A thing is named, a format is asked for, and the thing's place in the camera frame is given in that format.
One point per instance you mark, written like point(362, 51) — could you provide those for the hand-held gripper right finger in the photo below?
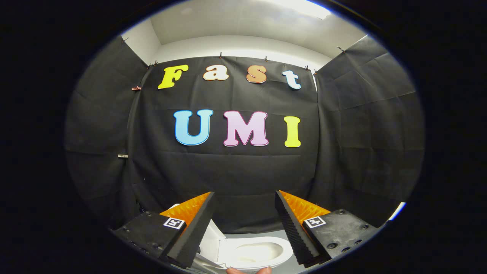
point(291, 228)

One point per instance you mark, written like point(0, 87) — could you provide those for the white toilet bowl with seat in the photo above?
point(232, 258)

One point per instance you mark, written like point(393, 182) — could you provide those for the black backdrop cloth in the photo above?
point(243, 175)

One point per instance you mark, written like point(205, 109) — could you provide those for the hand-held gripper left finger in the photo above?
point(198, 224)

